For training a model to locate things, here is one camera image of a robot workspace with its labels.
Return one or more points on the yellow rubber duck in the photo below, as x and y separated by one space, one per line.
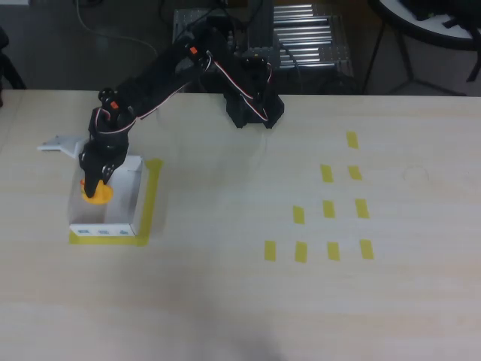
102 196

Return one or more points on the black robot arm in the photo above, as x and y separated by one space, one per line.
158 82

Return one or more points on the white cardboard box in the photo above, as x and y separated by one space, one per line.
124 195

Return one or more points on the long yellow tape strip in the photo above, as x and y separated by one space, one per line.
105 240
150 199

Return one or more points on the black bag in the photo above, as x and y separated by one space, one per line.
9 71

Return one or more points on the short yellow tape strip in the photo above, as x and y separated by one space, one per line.
352 140
333 251
298 214
362 208
354 172
270 250
301 251
327 173
328 209
366 249

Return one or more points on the round white table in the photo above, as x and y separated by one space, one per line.
432 30

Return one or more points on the black items on table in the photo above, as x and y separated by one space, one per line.
432 11

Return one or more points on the white plastic bracket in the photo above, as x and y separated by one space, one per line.
62 146

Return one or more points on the metal roller frame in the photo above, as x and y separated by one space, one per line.
300 37

